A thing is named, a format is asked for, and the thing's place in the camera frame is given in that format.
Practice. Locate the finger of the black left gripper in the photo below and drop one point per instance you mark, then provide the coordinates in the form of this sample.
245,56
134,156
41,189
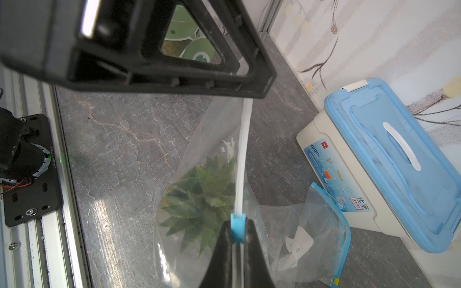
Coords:
116,46

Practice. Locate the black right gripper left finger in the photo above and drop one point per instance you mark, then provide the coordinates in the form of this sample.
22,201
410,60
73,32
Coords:
219,272

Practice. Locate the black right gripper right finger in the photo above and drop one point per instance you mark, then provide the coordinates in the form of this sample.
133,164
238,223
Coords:
256,273

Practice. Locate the blue-zip clear plastic bag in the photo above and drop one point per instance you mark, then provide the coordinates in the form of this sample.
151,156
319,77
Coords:
306,242

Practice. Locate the white-zip bag with pineapple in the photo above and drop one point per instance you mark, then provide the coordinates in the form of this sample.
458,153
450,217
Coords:
224,132

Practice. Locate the green-zip bag with pineapple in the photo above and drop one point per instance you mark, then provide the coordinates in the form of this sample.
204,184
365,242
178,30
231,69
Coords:
184,39

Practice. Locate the blue-lidded white storage box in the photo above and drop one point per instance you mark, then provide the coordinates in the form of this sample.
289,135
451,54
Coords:
381,168

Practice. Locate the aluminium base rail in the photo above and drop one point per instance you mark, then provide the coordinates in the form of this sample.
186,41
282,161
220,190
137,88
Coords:
47,252

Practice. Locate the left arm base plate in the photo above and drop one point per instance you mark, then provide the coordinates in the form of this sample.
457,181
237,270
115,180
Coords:
29,178

